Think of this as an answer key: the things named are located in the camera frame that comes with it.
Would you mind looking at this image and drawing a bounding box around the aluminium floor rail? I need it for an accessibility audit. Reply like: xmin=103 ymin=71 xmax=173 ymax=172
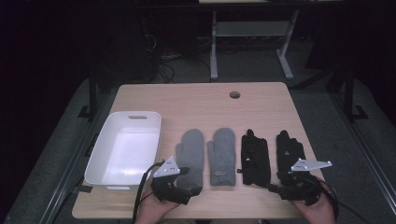
xmin=38 ymin=92 xmax=110 ymax=224
xmin=329 ymin=92 xmax=396 ymax=216

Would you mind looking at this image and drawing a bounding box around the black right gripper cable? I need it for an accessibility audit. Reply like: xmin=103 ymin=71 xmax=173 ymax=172
xmin=311 ymin=175 xmax=341 ymax=218

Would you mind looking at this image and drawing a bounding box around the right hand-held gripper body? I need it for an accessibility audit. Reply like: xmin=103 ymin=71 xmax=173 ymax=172
xmin=276 ymin=158 xmax=332 ymax=207

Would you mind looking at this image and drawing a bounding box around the black metal stand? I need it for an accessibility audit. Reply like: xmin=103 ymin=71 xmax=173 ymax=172
xmin=78 ymin=66 xmax=101 ymax=119
xmin=341 ymin=66 xmax=370 ymax=121

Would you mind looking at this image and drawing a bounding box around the grey metal desk frame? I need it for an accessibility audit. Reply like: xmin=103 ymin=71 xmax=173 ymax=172
xmin=209 ymin=8 xmax=300 ymax=81

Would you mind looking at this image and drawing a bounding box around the black glove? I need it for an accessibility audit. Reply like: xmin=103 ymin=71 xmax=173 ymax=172
xmin=276 ymin=130 xmax=307 ymax=175
xmin=236 ymin=128 xmax=272 ymax=189

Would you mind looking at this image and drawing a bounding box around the grey mitten with red label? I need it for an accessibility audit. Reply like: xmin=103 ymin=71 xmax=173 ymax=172
xmin=206 ymin=127 xmax=237 ymax=188

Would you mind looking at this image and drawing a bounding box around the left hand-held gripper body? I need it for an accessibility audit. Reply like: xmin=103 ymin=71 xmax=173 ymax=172
xmin=150 ymin=156 xmax=191 ymax=205

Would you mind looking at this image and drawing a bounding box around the person's right hand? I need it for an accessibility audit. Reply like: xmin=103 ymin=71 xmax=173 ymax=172
xmin=290 ymin=192 xmax=337 ymax=224

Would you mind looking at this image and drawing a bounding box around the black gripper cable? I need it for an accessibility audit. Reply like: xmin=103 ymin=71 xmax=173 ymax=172
xmin=132 ymin=161 xmax=165 ymax=224
xmin=311 ymin=175 xmax=341 ymax=218

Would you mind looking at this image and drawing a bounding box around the white plastic bin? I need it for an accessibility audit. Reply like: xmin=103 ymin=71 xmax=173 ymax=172
xmin=84 ymin=110 xmax=163 ymax=191

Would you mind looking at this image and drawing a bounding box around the person's left hand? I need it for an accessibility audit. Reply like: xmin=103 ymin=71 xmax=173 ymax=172
xmin=134 ymin=186 xmax=180 ymax=224

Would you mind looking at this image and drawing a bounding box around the tangle of floor cables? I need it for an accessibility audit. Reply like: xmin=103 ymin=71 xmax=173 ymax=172
xmin=155 ymin=50 xmax=213 ymax=84

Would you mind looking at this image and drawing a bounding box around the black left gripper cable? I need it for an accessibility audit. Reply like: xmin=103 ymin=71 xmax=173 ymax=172
xmin=132 ymin=161 xmax=165 ymax=224

